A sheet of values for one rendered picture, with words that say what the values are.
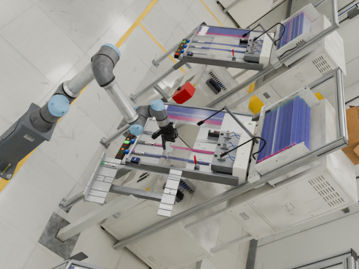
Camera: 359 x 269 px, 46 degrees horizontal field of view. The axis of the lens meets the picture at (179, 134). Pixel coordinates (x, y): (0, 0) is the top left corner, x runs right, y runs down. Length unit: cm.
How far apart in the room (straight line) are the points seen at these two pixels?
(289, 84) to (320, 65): 30
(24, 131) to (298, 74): 226
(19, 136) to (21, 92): 81
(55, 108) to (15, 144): 44
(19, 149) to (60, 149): 63
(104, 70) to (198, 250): 152
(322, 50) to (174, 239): 189
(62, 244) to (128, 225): 47
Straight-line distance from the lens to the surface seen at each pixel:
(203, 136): 287
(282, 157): 238
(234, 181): 257
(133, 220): 309
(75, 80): 252
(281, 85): 383
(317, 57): 370
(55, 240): 309
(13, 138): 275
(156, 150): 277
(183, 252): 320
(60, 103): 251
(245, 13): 709
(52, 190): 321
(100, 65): 226
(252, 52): 381
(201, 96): 400
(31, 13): 405
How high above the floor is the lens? 255
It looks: 35 degrees down
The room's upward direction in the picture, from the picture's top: 58 degrees clockwise
